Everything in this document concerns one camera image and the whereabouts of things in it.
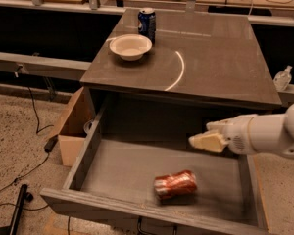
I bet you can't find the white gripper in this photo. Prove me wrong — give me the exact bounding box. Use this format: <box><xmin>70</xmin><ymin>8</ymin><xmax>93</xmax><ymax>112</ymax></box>
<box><xmin>188</xmin><ymin>115</ymin><xmax>256</xmax><ymax>155</ymax></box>

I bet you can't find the orange soda can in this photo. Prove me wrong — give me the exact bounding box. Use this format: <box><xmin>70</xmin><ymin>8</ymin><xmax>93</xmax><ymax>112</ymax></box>
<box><xmin>154</xmin><ymin>170</ymin><xmax>197</xmax><ymax>200</ymax></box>

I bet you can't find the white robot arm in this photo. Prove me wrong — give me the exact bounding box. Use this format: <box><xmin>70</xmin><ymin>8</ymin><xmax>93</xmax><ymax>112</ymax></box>
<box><xmin>188</xmin><ymin>104</ymin><xmax>294</xmax><ymax>159</ymax></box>

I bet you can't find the white paper bowl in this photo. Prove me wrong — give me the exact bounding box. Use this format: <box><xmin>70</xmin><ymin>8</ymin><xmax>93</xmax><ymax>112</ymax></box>
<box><xmin>109</xmin><ymin>34</ymin><xmax>152</xmax><ymax>61</ymax></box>

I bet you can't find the grey cabinet with top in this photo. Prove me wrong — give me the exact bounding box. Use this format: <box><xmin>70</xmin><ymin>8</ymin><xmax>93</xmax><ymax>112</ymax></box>
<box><xmin>81</xmin><ymin>11</ymin><xmax>281</xmax><ymax>138</ymax></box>

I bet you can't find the open grey drawer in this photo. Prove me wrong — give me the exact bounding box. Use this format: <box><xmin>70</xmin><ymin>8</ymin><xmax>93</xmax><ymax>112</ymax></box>
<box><xmin>41</xmin><ymin>97</ymin><xmax>269</xmax><ymax>235</ymax></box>

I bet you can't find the clear plastic bottle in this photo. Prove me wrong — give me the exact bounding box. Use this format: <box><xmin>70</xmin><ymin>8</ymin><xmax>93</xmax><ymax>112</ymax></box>
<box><xmin>273</xmin><ymin>66</ymin><xmax>292</xmax><ymax>91</ymax></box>

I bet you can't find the tape roll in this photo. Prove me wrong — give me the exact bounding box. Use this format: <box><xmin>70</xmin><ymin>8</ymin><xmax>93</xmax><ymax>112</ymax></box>
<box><xmin>83</xmin><ymin>120</ymin><xmax>93</xmax><ymax>134</ymax></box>

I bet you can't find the blue pepsi can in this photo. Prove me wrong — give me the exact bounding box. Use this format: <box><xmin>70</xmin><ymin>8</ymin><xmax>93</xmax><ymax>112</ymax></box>
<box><xmin>138</xmin><ymin>8</ymin><xmax>156</xmax><ymax>43</ymax></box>

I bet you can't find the cardboard box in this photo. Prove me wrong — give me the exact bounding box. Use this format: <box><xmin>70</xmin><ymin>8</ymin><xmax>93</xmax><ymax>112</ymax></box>
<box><xmin>47</xmin><ymin>87</ymin><xmax>95</xmax><ymax>166</ymax></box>

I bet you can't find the black power adapter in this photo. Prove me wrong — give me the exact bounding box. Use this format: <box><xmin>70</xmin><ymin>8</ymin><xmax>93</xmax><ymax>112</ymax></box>
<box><xmin>44</xmin><ymin>136</ymin><xmax>58</xmax><ymax>153</ymax></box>

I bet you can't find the black stand leg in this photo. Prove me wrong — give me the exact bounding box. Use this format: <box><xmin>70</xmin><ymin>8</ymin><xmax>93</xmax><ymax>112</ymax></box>
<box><xmin>0</xmin><ymin>184</ymin><xmax>29</xmax><ymax>235</ymax></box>

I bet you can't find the black floor cable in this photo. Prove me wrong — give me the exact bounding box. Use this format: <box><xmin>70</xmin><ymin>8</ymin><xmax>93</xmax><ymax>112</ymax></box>
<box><xmin>0</xmin><ymin>86</ymin><xmax>55</xmax><ymax>212</ymax></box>

